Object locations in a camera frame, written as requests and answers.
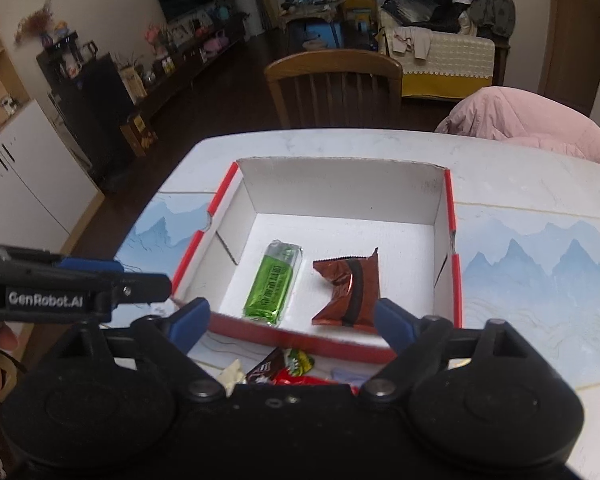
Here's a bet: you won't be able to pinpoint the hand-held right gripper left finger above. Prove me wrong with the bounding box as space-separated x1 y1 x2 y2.
72 297 226 402

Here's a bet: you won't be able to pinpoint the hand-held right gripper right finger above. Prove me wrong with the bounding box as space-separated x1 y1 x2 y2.
360 297 524 402

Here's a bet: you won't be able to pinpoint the red snack packet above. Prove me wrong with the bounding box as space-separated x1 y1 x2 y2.
270 367 361 396

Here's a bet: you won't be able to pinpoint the red and white cardboard box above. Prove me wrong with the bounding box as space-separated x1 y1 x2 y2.
169 156 465 366

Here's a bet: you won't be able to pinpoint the wooden coffee table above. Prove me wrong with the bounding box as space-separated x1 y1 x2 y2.
279 0 349 52

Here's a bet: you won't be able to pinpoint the brown paper bag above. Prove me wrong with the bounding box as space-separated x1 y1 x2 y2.
120 112 159 157

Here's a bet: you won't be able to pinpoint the dark brown candy packet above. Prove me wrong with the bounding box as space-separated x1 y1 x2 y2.
245 346 316 386

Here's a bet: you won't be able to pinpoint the wooden shelf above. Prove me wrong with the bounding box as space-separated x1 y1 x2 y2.
0 0 31 152

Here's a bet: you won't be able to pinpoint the brown foil snack packet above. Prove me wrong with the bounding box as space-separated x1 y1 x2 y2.
311 247 381 331

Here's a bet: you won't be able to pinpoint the white cabinet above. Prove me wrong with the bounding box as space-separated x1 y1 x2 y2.
0 100 106 257

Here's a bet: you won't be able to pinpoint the black cabinet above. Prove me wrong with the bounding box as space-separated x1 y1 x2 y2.
36 52 137 182

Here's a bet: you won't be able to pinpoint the cream pale green snack packet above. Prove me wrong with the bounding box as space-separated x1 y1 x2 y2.
219 359 247 395

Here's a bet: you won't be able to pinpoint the dried flower bunch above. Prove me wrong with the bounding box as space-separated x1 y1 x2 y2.
14 7 57 49

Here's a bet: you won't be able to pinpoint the beige garment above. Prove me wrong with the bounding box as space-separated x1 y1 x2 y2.
391 27 434 60

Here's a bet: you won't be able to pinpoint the wooden chair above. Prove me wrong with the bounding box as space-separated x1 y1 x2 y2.
264 50 404 131

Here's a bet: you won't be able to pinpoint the pile of dark clothes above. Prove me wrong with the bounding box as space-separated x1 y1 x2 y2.
382 0 517 40

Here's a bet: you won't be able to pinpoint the pink flowers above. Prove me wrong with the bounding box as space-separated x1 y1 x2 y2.
145 24 170 60

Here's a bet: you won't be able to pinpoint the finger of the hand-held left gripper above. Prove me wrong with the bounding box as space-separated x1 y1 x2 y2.
110 273 174 307
55 257 127 277

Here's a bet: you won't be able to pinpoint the sofa with cream cover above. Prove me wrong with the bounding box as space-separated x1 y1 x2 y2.
377 22 511 101

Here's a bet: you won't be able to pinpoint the long dark low cabinet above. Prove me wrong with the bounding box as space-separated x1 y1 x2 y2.
130 15 249 117

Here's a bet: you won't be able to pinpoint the wooden door frame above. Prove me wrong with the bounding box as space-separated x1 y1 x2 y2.
537 0 600 117

